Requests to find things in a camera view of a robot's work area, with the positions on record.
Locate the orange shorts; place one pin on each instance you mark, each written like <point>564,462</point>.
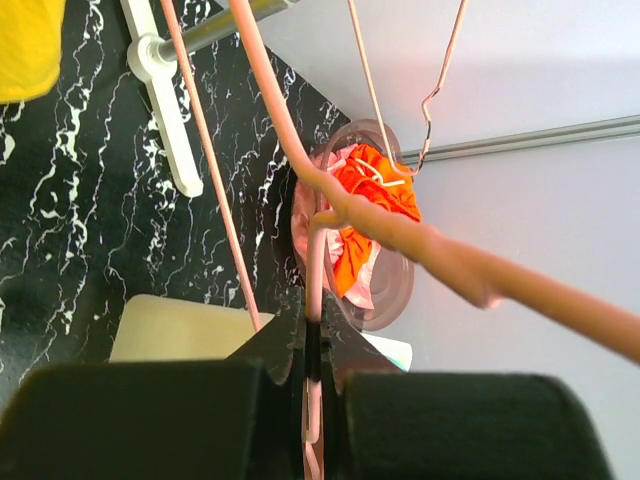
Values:
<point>363,170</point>

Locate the pink shorts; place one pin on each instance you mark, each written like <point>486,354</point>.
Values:
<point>310,220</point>

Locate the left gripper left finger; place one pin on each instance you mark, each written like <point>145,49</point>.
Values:
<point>233,418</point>

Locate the white stacked storage box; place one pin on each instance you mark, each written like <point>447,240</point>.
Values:
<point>155,328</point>

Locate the brown translucent basket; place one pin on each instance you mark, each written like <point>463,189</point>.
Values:
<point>393,274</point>

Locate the metal clothes rack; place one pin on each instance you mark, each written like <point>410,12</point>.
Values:
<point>153,61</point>

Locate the yellow shorts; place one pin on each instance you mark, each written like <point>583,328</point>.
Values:
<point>31,48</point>

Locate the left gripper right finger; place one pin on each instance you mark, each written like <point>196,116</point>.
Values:
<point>383,423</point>

